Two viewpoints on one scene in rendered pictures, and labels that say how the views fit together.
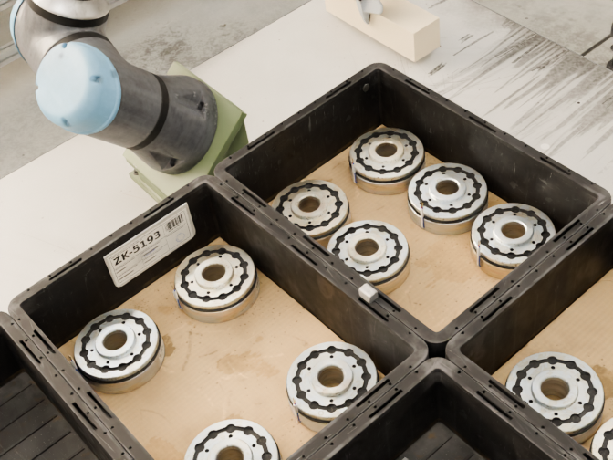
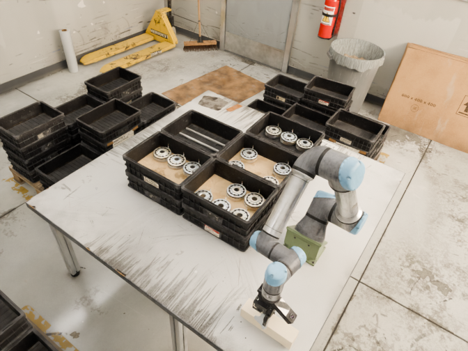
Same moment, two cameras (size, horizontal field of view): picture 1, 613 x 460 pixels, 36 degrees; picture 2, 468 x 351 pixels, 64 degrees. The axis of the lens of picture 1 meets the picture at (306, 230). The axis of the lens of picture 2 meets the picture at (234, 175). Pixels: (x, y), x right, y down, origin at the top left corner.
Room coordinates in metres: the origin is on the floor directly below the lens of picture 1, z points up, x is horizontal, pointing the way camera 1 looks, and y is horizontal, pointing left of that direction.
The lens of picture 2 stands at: (2.03, -0.71, 2.21)
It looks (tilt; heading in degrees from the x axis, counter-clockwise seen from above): 42 degrees down; 154
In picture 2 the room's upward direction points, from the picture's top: 5 degrees clockwise
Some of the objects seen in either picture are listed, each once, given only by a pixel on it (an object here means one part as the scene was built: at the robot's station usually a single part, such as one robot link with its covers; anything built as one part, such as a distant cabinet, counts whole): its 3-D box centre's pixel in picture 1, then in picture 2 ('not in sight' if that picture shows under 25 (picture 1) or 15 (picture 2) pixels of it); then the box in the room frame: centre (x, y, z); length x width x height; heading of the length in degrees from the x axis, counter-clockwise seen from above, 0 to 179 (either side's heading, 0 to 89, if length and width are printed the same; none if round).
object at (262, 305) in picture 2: not in sight; (267, 300); (1.42, -0.21, 0.90); 0.09 x 0.08 x 0.12; 32
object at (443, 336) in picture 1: (403, 189); (230, 189); (0.82, -0.12, 0.92); 0.40 x 0.30 x 0.02; 34
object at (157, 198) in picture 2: not in sight; (169, 179); (0.49, -0.35, 0.76); 0.40 x 0.30 x 0.12; 34
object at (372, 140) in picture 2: not in sight; (348, 146); (0.16, 1.26, 0.37); 0.40 x 0.30 x 0.45; 32
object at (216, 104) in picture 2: not in sight; (212, 102); (-0.31, 0.21, 0.71); 0.22 x 0.19 x 0.01; 32
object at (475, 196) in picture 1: (447, 191); (220, 206); (0.86, -0.19, 0.86); 0.10 x 0.10 x 0.01
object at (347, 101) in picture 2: not in sight; (324, 108); (-0.40, 1.39, 0.37); 0.42 x 0.34 x 0.46; 32
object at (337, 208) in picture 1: (309, 207); (254, 199); (0.88, -0.01, 0.86); 0.10 x 0.10 x 0.01
